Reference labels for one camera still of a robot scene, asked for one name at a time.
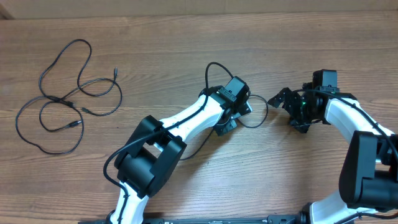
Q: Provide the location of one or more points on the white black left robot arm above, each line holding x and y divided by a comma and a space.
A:
155, 147

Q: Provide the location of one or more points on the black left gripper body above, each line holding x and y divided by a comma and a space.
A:
224, 127

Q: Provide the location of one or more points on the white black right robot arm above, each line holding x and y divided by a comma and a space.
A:
367, 184

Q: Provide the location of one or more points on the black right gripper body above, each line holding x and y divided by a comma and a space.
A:
305, 119

